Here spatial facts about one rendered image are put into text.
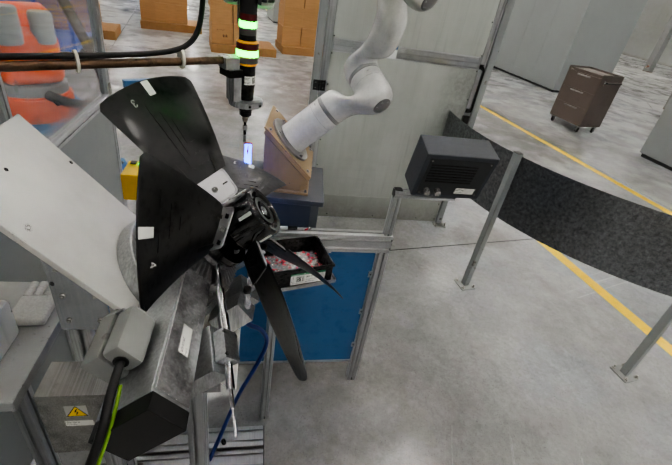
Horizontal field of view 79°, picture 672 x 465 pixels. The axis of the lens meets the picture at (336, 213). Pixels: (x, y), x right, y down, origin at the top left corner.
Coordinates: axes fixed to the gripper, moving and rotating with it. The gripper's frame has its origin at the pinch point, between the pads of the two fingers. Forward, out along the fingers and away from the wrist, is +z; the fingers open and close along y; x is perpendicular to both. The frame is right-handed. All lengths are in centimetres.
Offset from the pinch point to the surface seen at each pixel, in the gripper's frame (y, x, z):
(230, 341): 0, -54, 34
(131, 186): 34, -60, -31
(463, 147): -71, -39, -34
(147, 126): 18.5, -25.8, 4.7
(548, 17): -620, -21, -824
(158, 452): 28, -156, -1
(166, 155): 14.9, -30.9, 6.6
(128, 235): 22, -47, 12
